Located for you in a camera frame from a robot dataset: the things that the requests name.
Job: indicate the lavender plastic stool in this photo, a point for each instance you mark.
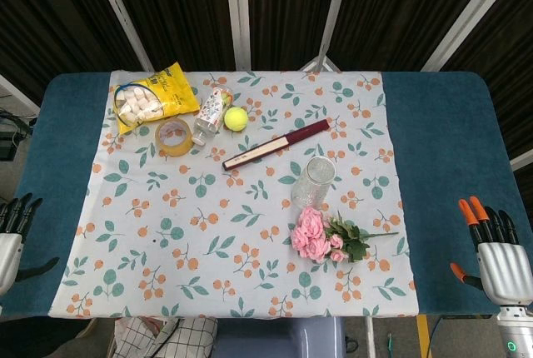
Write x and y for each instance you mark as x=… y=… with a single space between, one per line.
x=275 y=339

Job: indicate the teal table cover cloth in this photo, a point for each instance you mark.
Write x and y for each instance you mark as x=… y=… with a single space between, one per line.
x=437 y=145

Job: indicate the white metal frame post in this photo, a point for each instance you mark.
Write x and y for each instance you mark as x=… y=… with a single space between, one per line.
x=238 y=12
x=333 y=12
x=121 y=12
x=462 y=21

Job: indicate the yellow-green tennis ball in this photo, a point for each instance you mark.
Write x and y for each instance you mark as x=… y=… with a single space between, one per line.
x=236 y=118

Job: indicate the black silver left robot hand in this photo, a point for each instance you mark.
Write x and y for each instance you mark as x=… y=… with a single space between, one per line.
x=9 y=250

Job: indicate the clear glass cup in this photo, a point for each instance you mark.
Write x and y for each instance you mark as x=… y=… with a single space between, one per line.
x=313 y=185

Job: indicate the pink artificial flower bouquet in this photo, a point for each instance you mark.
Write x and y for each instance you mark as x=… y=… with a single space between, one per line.
x=310 y=237

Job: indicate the clear plastic bottle printed label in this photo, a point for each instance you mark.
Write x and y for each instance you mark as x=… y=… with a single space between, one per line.
x=210 y=112

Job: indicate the black electronics box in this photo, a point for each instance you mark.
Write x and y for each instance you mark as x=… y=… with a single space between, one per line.
x=10 y=137

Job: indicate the black white checkered bag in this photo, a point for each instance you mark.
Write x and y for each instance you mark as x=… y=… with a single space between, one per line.
x=166 y=339

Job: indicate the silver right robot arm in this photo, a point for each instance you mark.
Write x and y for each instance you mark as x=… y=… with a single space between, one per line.
x=516 y=329

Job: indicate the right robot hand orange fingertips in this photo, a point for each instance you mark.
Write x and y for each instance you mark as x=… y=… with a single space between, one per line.
x=504 y=266

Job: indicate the yellow marshmallow snack bag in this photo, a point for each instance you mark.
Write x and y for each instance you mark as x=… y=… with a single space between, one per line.
x=177 y=91

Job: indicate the floral orange fruit print tablecloth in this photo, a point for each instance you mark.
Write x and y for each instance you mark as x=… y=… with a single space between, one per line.
x=208 y=250

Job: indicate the clear yellowish packing tape roll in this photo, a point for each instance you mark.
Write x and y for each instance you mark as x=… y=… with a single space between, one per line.
x=175 y=148

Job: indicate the dark red folded hand fan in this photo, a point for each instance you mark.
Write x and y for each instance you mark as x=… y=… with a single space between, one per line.
x=275 y=143

